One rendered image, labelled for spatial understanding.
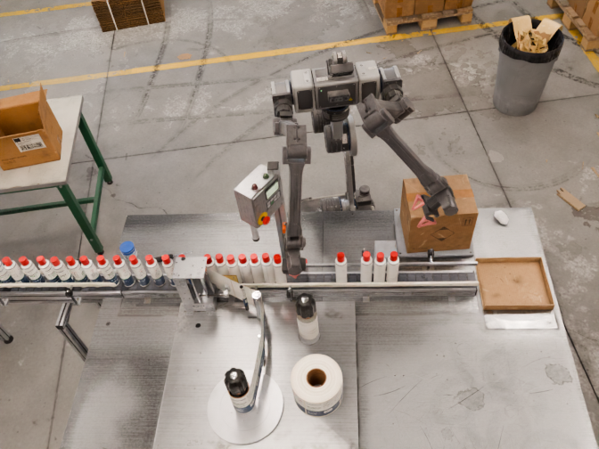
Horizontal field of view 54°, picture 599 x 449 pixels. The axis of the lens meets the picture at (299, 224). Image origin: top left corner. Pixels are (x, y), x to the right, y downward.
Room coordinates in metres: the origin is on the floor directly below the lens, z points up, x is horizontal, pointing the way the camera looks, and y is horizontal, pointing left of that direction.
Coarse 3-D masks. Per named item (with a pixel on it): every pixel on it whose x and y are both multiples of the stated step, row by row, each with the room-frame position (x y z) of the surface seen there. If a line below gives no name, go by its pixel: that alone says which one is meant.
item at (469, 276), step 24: (144, 288) 1.57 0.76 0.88; (168, 288) 1.56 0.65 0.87; (264, 288) 1.49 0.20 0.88; (288, 288) 1.47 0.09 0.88; (312, 288) 1.46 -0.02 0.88; (336, 288) 1.44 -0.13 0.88; (360, 288) 1.43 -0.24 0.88; (384, 288) 1.41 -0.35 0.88; (408, 288) 1.40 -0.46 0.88; (432, 288) 1.39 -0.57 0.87
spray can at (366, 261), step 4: (364, 252) 1.48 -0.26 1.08; (368, 252) 1.47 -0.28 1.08; (364, 256) 1.46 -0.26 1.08; (368, 256) 1.46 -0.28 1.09; (364, 260) 1.46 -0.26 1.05; (368, 260) 1.45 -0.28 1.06; (372, 260) 1.46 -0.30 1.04; (364, 264) 1.45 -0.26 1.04; (368, 264) 1.44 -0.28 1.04; (372, 264) 1.46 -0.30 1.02; (364, 268) 1.45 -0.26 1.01; (368, 268) 1.44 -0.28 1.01; (372, 268) 1.46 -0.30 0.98; (364, 272) 1.45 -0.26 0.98; (368, 272) 1.44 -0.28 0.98; (364, 276) 1.45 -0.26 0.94; (368, 276) 1.44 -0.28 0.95; (360, 280) 1.47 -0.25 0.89; (364, 280) 1.45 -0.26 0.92; (368, 280) 1.44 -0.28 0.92
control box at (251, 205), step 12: (264, 168) 1.67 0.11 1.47; (252, 180) 1.61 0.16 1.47; (264, 180) 1.60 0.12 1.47; (240, 192) 1.55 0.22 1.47; (252, 192) 1.54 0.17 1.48; (264, 192) 1.56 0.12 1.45; (240, 204) 1.56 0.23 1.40; (252, 204) 1.52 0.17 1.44; (264, 204) 1.55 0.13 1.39; (276, 204) 1.60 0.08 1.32; (240, 216) 1.58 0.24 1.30; (252, 216) 1.52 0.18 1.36
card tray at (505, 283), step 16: (480, 272) 1.47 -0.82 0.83; (496, 272) 1.46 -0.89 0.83; (512, 272) 1.45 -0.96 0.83; (528, 272) 1.44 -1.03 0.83; (544, 272) 1.41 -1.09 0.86; (480, 288) 1.38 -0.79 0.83; (496, 288) 1.37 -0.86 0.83; (512, 288) 1.36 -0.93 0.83; (528, 288) 1.35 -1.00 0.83; (544, 288) 1.34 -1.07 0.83; (496, 304) 1.29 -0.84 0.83; (512, 304) 1.28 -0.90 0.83; (528, 304) 1.27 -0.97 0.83; (544, 304) 1.26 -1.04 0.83
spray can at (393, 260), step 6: (390, 252) 1.46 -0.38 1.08; (396, 252) 1.46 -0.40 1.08; (390, 258) 1.44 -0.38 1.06; (396, 258) 1.44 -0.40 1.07; (390, 264) 1.43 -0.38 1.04; (396, 264) 1.43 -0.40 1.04; (390, 270) 1.43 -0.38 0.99; (396, 270) 1.43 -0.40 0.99; (390, 276) 1.43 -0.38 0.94; (396, 276) 1.43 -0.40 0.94
